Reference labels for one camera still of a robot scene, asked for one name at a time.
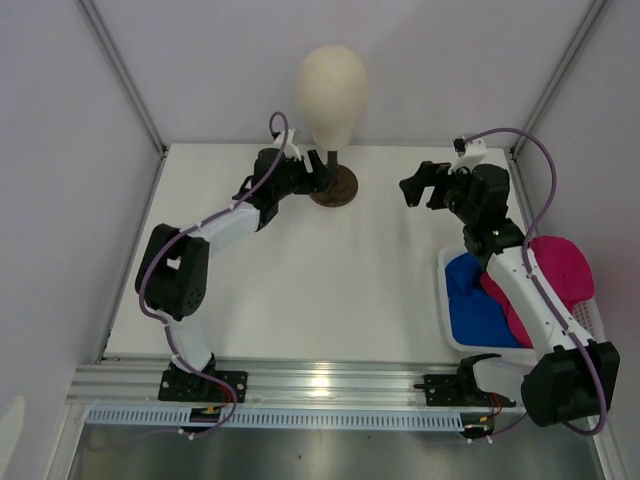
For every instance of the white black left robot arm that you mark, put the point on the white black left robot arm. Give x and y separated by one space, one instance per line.
171 282

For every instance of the cream mannequin head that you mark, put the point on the cream mannequin head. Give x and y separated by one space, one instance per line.
331 95

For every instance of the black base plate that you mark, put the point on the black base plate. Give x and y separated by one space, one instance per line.
178 385
453 390

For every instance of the aluminium frame post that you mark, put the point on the aluminium frame post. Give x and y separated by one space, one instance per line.
570 55
114 59

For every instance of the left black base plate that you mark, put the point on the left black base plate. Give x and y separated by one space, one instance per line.
178 385

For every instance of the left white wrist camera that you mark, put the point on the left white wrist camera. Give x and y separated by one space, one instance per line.
284 141

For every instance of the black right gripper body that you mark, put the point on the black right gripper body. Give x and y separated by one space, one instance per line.
454 188

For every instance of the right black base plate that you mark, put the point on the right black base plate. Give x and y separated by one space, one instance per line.
453 390

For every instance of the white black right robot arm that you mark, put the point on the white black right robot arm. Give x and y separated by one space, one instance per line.
573 380

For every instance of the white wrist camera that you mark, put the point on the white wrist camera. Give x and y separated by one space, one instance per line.
470 153
284 141

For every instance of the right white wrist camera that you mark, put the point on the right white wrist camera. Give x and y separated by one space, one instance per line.
470 153

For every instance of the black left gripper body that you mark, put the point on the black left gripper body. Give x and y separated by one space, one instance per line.
296 179

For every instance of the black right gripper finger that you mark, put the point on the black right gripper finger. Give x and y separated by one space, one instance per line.
436 198
413 187

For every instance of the right aluminium frame post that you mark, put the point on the right aluminium frame post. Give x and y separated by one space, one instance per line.
570 55

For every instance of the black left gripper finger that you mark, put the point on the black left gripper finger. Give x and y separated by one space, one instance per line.
320 172
319 184

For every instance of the blue cap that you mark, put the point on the blue cap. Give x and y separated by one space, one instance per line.
476 319

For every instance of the white slotted cable duct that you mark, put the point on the white slotted cable duct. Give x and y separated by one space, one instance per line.
277 418

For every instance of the white plastic basket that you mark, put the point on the white plastic basket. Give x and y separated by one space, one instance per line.
445 255

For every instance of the aluminium mounting rail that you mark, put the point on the aluminium mounting rail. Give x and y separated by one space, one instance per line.
271 383

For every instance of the left aluminium frame post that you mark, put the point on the left aluminium frame post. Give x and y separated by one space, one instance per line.
114 59

